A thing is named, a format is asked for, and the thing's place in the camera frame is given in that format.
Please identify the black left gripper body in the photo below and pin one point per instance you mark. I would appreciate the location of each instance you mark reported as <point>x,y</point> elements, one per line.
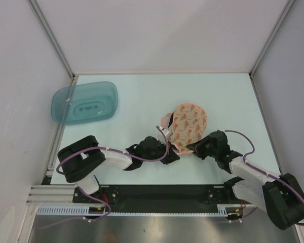
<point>165,160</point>

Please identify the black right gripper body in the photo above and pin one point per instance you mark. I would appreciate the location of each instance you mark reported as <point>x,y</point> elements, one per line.
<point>209,151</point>

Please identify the floral mesh laundry bag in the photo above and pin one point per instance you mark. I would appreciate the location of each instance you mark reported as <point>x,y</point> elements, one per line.
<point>187,124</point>

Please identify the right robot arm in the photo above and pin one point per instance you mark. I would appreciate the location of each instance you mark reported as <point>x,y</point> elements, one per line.
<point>280,196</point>

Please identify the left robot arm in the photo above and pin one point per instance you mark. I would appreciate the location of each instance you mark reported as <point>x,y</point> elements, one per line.
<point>79,160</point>

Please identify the teal plastic container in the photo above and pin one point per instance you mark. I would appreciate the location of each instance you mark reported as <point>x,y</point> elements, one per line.
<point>84,103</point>

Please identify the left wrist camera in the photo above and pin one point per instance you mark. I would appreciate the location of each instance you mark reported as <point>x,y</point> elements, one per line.
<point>163,132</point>

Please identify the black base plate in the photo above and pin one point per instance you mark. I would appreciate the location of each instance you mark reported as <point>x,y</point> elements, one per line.
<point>168,198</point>

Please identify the grey cable duct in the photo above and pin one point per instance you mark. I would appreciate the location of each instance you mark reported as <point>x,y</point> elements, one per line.
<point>96,211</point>

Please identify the aluminium frame rail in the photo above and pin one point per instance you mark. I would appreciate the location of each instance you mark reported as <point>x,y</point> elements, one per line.
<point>50,195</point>

